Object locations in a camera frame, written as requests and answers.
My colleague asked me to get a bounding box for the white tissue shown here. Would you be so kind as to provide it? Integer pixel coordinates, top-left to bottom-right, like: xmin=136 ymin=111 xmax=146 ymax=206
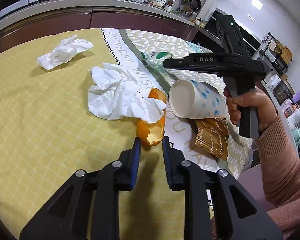
xmin=37 ymin=35 xmax=94 ymax=70
xmin=87 ymin=62 xmax=167 ymax=124

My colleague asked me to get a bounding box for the pink sweater right forearm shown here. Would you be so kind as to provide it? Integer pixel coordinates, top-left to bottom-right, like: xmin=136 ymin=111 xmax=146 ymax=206
xmin=255 ymin=116 xmax=300 ymax=239

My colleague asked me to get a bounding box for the right hand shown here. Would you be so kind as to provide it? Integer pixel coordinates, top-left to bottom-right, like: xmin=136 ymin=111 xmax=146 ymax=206
xmin=223 ymin=87 xmax=278 ymax=132

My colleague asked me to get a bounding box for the black frying pan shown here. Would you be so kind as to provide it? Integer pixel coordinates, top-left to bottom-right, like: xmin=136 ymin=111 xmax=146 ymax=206
xmin=190 ymin=0 xmax=202 ymax=12

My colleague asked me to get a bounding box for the gold foil wrapper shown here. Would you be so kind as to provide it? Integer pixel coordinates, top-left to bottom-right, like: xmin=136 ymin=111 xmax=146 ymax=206
xmin=195 ymin=118 xmax=229 ymax=161

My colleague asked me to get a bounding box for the green clear plastic wrapper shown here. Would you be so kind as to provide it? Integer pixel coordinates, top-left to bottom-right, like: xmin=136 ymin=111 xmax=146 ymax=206
xmin=141 ymin=51 xmax=173 ymax=70

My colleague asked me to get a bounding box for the dark red kitchen cabinet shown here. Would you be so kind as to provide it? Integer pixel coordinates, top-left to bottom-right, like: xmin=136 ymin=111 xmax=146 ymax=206
xmin=0 ymin=7 xmax=198 ymax=53

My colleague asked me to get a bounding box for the yellow patterned tablecloth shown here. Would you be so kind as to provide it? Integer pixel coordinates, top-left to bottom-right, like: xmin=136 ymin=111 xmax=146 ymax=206
xmin=0 ymin=28 xmax=252 ymax=239

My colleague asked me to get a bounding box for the orange peel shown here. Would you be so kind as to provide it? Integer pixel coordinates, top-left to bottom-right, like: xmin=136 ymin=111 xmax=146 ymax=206
xmin=136 ymin=88 xmax=167 ymax=147

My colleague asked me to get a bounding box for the blue dotted paper cup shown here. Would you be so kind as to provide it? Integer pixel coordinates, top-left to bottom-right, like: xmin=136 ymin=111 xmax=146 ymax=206
xmin=168 ymin=80 xmax=228 ymax=119

